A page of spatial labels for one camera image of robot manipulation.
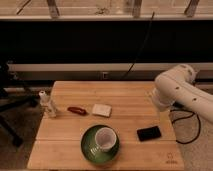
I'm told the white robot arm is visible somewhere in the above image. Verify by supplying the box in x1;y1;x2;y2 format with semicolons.
150;64;213;123

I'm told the small white bottle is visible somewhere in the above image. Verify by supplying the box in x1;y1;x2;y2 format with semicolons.
39;91;57;118

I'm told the red oblong object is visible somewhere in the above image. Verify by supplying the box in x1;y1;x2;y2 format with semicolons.
67;107;87;115

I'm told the white cup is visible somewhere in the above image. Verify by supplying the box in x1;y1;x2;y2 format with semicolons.
95;127;117;152

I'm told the black smartphone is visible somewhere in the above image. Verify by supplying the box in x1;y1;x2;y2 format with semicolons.
137;126;161;141

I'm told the green plate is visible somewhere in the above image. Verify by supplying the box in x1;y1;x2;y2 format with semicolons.
81;125;120;164

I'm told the black office chair base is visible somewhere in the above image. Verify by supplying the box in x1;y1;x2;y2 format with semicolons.
0;60;39;148

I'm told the black hanging cable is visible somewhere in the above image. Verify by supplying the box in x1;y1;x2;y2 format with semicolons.
120;11;156;81

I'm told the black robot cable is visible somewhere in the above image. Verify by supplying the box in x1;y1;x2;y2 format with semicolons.
169;107;202;145

